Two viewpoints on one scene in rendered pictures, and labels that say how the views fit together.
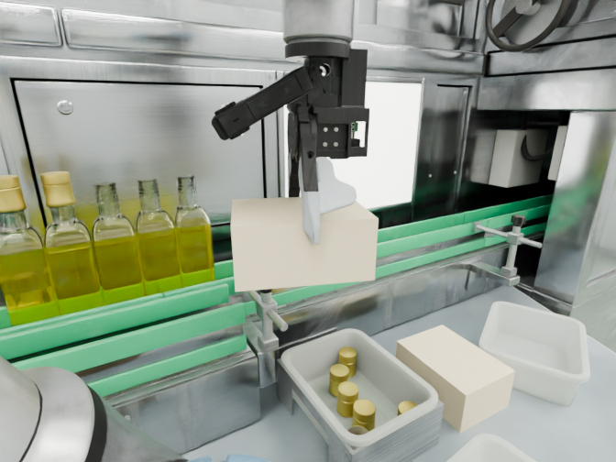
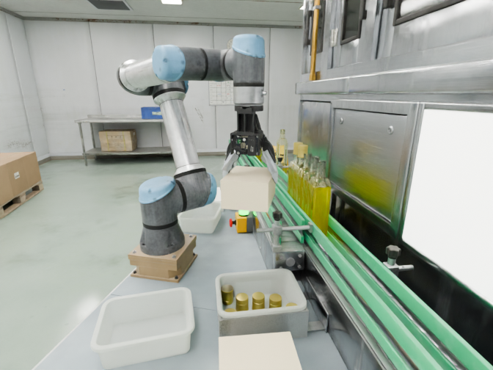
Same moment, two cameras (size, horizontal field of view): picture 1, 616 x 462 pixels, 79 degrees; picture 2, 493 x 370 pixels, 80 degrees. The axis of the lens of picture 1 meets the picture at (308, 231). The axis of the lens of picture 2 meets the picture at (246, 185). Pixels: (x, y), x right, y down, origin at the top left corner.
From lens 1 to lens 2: 101 cm
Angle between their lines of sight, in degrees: 105
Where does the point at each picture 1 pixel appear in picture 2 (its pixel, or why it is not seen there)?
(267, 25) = (436, 60)
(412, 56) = not seen: outside the picture
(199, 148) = (371, 153)
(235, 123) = not seen: hidden behind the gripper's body
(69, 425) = (183, 169)
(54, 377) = (194, 166)
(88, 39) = (351, 89)
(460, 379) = (232, 343)
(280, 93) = not seen: hidden behind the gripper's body
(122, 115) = (352, 127)
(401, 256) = (390, 337)
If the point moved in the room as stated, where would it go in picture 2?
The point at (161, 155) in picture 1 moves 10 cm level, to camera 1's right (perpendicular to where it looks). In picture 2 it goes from (359, 152) to (357, 158)
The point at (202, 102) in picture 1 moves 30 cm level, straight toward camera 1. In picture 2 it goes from (378, 124) to (269, 122)
